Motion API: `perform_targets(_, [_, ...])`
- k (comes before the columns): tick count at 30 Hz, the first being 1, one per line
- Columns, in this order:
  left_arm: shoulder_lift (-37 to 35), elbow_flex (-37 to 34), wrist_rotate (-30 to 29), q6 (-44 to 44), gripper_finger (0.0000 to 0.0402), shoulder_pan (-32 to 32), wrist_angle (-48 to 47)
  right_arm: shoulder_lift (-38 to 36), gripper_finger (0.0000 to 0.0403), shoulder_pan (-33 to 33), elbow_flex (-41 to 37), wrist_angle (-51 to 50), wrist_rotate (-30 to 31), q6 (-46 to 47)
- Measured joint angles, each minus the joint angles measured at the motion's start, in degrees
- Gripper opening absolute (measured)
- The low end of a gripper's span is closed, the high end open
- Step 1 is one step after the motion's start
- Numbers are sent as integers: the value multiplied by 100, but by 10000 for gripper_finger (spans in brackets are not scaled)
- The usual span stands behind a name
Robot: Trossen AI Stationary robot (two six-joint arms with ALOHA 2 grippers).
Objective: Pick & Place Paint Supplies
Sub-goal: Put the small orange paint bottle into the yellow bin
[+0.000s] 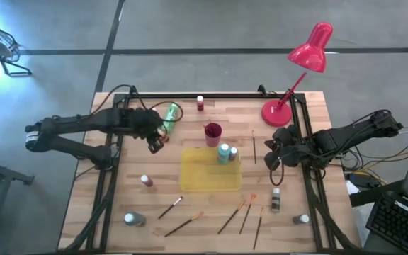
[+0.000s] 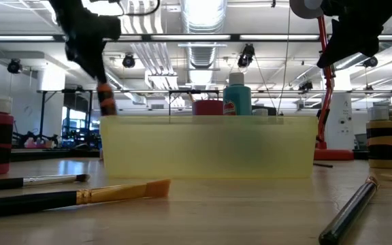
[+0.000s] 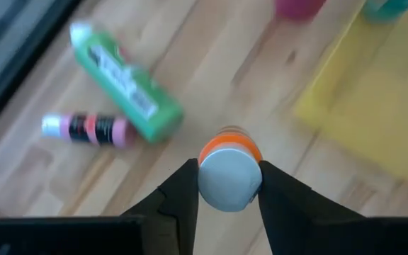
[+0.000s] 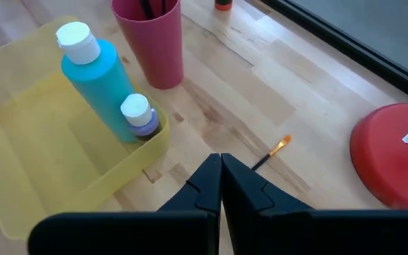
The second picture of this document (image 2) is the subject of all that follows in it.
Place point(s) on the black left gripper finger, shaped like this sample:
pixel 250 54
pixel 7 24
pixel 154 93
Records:
pixel 95 66

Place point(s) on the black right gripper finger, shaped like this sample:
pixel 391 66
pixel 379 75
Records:
pixel 333 51

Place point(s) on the small orange paint bottle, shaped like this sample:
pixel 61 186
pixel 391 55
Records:
pixel 105 87

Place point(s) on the large teal paint bottle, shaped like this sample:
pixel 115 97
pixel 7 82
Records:
pixel 237 98

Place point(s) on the silver ferrule paintbrush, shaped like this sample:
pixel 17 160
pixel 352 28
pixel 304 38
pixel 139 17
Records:
pixel 53 179

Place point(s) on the neighbouring station robot arm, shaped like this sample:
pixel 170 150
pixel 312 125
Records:
pixel 41 141

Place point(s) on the small ochre paint bottle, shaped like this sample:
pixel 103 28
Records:
pixel 381 124

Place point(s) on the black ceiling spotlight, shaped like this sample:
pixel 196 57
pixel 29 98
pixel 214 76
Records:
pixel 246 56
pixel 14 66
pixel 370 62
pixel 305 85
pixel 128 61

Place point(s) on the white pillar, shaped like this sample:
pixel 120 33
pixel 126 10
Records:
pixel 340 119

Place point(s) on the black rectangular screen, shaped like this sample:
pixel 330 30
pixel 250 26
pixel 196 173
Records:
pixel 272 110

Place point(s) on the red desk lamp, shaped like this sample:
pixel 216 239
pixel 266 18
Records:
pixel 332 154

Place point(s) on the magenta plastic cup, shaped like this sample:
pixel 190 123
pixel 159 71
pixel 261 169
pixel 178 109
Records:
pixel 207 108

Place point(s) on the flat orange bristle paintbrush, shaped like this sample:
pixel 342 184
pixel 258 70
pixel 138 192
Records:
pixel 121 193

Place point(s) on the yellow translucent plastic bin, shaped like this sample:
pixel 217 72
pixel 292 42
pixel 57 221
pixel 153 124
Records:
pixel 209 149

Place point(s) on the black neighbouring station frame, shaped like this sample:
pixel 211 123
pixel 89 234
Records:
pixel 141 91

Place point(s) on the silver ceiling air duct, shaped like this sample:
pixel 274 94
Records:
pixel 203 20

